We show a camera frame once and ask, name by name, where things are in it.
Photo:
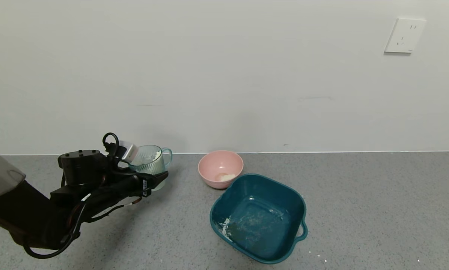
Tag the cream powder mass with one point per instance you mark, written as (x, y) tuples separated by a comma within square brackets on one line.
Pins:
[(157, 155)]

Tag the white wall socket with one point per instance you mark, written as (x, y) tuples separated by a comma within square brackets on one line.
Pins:
[(404, 35)]

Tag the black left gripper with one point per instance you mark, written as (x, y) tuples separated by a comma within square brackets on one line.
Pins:
[(145, 186)]

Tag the white powder residue streak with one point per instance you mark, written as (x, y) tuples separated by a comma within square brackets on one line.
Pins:
[(224, 227)]

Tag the small pale powder pile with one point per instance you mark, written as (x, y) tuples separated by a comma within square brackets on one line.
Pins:
[(225, 177)]

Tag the pink round bowl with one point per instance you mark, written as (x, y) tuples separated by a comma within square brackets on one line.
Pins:
[(219, 165)]

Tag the teal square plastic tub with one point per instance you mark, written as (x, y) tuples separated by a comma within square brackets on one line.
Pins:
[(258, 221)]

